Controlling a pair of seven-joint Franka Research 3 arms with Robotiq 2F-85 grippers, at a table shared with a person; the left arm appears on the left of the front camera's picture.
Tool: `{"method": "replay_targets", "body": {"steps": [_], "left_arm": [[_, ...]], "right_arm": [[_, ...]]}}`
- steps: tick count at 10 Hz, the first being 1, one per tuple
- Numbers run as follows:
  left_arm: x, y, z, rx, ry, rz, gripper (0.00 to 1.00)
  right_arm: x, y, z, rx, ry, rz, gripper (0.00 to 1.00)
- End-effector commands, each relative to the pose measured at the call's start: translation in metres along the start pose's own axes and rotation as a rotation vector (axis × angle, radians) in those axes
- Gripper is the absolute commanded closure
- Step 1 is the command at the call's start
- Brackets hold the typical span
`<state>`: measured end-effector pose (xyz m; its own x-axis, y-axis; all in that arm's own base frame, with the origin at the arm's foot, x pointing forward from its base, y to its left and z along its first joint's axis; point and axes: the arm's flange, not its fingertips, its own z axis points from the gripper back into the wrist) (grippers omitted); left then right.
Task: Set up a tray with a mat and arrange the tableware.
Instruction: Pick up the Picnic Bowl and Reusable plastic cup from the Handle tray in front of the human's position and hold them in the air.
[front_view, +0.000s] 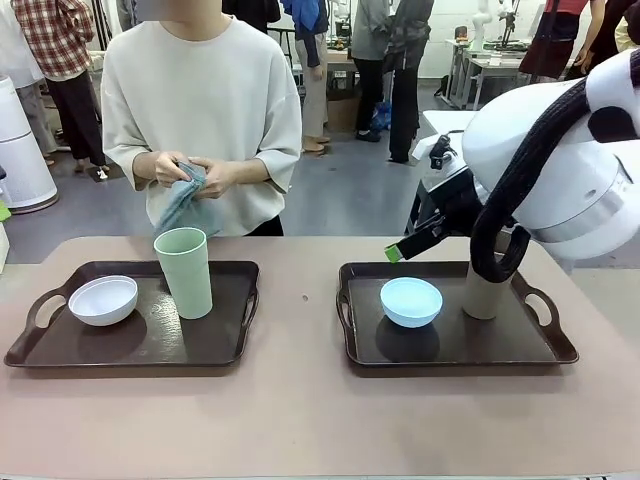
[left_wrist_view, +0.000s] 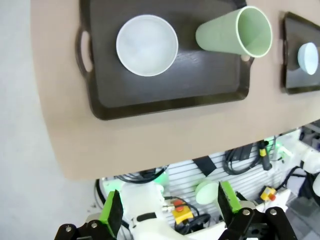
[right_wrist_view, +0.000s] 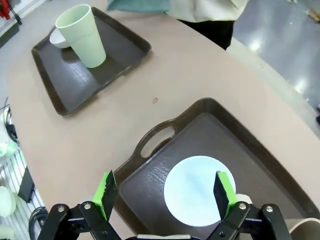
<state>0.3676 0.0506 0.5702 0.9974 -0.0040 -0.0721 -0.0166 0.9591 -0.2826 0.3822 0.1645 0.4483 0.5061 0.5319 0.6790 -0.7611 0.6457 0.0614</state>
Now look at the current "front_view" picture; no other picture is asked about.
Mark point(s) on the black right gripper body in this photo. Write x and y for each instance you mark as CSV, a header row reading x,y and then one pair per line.
x,y
457,200

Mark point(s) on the person's right hand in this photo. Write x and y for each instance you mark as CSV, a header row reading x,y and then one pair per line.
x,y
167,167

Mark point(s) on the person in grey top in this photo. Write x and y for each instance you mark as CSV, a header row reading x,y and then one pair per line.
x,y
372,30

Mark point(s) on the light blue bowl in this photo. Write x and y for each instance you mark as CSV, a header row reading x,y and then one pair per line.
x,y
410,310

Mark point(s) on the person in red plaid shirt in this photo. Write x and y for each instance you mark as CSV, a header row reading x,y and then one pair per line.
x,y
55,35

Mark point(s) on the person in red skirt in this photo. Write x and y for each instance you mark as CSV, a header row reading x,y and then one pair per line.
x,y
550,45

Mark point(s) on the blue bag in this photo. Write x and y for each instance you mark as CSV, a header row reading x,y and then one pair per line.
x,y
382,117

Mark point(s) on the person's right forearm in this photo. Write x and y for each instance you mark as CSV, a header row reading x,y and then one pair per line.
x,y
142,167

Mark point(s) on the person's left forearm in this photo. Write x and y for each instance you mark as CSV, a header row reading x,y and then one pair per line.
x,y
250,170

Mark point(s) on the person in cream shirt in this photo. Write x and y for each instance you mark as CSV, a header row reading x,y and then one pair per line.
x,y
200,90

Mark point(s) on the white side table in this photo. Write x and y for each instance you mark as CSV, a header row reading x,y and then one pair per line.
x,y
445,120

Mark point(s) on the cardboard box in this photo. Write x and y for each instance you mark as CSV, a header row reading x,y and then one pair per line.
x,y
344,115

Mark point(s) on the person in yellow top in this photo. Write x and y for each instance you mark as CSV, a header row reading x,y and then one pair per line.
x,y
627,35

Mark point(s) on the person in blue top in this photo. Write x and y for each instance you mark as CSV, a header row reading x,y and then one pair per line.
x,y
312,100

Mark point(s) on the tall green cup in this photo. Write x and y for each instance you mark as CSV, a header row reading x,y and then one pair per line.
x,y
190,280

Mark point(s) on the dark brown serving tray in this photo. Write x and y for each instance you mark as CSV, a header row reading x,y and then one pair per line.
x,y
150,340
475,340

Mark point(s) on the tall beige cup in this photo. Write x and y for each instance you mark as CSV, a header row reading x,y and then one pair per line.
x,y
480,300

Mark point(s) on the teal cloth mat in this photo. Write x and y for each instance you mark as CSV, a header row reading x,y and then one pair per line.
x,y
192,210

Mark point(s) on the white bowl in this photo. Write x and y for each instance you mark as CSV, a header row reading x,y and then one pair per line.
x,y
102,307

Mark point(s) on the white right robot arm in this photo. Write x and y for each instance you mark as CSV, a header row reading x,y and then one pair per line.
x,y
550,165

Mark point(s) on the person in dark patterned jacket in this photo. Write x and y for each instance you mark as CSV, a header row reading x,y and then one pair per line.
x,y
410,35

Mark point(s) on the person's left hand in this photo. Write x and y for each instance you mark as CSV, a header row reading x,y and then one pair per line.
x,y
220,175

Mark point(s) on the white air purifier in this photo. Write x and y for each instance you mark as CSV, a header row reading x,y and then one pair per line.
x,y
20,165

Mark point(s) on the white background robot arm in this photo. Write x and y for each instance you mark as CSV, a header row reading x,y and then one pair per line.
x,y
481,25

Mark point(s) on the person in dark dress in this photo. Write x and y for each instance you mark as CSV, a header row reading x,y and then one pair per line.
x,y
605,30

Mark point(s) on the grey background table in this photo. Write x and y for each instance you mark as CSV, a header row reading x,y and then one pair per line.
x,y
475,65

